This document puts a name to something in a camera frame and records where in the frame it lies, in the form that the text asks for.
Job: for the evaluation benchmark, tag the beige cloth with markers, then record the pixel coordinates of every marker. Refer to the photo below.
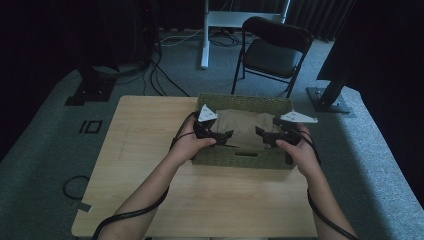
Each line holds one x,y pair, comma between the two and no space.
245,126

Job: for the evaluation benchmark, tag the dark curtain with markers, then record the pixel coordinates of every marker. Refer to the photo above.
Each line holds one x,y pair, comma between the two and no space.
316,16

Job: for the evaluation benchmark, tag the person's right hand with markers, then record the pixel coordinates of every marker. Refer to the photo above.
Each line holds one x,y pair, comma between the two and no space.
301,156

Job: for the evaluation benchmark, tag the black metal stand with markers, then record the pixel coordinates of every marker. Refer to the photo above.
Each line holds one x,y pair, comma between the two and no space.
330,100
91,90

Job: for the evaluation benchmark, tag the white desk frame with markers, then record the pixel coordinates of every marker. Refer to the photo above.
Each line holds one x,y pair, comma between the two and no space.
233,18

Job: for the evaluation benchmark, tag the black folding chair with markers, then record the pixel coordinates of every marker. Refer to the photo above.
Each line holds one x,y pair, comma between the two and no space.
273,56

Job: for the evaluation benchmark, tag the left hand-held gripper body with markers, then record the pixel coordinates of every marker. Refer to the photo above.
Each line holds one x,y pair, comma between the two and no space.
203,128

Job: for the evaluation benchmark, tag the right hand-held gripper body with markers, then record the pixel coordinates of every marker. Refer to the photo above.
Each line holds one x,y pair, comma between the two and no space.
288,133

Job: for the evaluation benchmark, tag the green woven basket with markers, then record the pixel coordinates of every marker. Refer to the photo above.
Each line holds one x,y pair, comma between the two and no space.
240,161

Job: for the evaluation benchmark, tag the person's left hand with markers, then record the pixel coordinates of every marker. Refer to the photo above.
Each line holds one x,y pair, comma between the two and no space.
188,146

